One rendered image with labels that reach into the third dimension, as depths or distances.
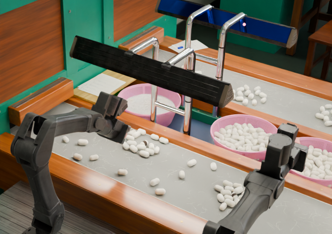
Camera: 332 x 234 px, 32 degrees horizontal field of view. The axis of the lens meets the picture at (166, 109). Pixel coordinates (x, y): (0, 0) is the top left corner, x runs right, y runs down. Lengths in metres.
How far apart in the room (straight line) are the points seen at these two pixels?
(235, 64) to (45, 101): 0.96
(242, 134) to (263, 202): 0.92
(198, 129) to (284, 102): 0.40
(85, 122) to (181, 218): 0.42
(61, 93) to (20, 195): 0.47
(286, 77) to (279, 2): 1.98
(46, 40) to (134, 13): 0.59
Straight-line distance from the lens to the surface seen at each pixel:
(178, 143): 2.12
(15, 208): 1.99
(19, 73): 2.18
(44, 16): 2.20
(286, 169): 1.48
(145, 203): 1.82
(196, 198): 1.89
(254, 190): 1.36
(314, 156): 2.21
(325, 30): 4.07
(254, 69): 2.68
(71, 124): 1.64
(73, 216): 1.93
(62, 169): 1.97
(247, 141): 2.19
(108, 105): 1.79
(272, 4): 4.60
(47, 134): 1.53
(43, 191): 1.65
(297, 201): 1.95
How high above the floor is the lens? 1.94
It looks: 31 degrees down
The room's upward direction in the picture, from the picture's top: 3 degrees clockwise
